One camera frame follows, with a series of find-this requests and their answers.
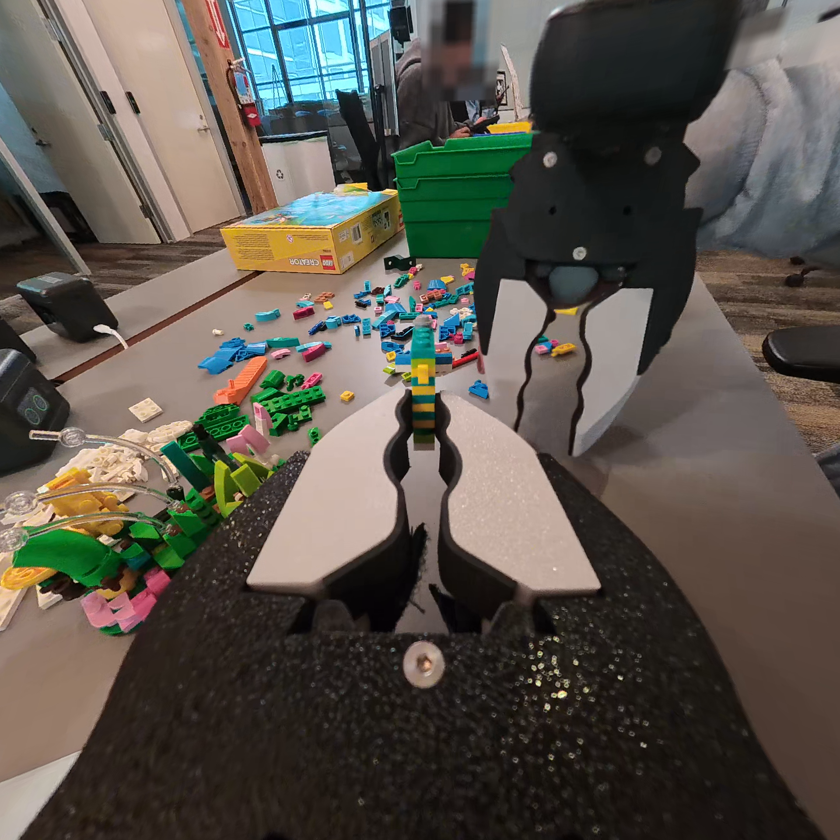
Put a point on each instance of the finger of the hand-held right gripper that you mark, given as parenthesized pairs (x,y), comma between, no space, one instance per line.
(508,341)
(617,354)

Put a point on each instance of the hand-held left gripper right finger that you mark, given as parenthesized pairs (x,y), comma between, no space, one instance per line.
(512,512)

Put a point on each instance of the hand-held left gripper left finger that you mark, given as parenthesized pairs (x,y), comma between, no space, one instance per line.
(328,512)

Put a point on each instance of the teal toy brick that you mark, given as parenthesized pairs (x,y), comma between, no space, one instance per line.
(423,341)

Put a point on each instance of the striped toy brick tower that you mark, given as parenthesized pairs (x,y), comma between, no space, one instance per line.
(423,407)

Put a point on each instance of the person's right forearm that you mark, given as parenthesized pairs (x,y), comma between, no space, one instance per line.
(774,144)

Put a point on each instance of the white paper board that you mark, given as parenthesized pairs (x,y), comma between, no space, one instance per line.
(515,85)

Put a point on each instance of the green plastic storage bin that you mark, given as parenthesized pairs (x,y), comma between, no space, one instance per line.
(446,197)

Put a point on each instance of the orange long brick piece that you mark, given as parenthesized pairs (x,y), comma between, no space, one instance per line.
(239,380)

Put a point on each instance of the black mesh chair armrest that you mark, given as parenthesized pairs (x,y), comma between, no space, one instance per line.
(800,354)

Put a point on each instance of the scattered loose toy bricks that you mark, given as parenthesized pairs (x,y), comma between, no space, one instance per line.
(223,358)

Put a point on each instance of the pile of white plates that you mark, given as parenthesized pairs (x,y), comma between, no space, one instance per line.
(144,410)

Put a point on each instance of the person's grey hoodie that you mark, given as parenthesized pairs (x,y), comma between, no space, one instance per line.
(830,466)

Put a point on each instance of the yellow toy box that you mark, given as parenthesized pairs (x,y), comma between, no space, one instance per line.
(289,243)

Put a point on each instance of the green brick tree model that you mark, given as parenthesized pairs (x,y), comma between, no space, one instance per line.
(72,558)

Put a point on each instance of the white recycling cabinet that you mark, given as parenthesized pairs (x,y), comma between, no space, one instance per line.
(295,170)

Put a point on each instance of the black device box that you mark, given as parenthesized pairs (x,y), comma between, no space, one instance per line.
(26,407)
(13,341)

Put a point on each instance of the large window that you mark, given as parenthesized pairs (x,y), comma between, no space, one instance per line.
(315,52)

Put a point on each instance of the black power station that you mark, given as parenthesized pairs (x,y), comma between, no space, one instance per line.
(65,305)

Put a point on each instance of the red fire extinguisher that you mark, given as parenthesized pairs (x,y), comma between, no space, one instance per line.
(246,98)

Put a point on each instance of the red and white sign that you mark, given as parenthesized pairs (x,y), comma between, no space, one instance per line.
(215,23)

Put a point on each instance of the white open door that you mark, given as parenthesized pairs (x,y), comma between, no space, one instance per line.
(65,131)

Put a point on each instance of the small black bracket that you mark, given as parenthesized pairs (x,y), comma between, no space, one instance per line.
(397,261)

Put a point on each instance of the wooden post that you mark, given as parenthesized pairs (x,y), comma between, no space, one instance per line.
(243,170)

